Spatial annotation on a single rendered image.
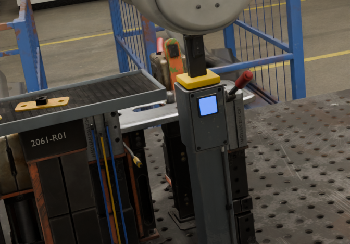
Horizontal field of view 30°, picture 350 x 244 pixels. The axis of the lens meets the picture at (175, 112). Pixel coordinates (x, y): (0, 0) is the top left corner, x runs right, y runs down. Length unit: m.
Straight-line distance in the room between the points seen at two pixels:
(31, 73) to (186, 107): 2.10
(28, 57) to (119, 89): 2.06
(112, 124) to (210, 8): 0.81
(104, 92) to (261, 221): 0.62
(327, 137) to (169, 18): 1.57
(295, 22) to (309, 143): 1.45
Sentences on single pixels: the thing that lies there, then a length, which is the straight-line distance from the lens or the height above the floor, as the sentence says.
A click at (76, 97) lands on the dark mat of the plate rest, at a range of 1.07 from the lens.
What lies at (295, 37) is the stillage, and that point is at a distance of 3.34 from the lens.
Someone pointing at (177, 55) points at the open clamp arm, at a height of 1.07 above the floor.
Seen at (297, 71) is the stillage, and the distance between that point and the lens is 3.39.
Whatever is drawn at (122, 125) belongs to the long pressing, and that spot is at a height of 1.00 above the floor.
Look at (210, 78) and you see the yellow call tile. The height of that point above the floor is 1.15.
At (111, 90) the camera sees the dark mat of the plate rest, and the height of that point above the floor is 1.16.
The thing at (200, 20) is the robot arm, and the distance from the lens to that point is 0.44.
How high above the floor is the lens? 1.48
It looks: 20 degrees down
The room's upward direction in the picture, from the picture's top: 8 degrees counter-clockwise
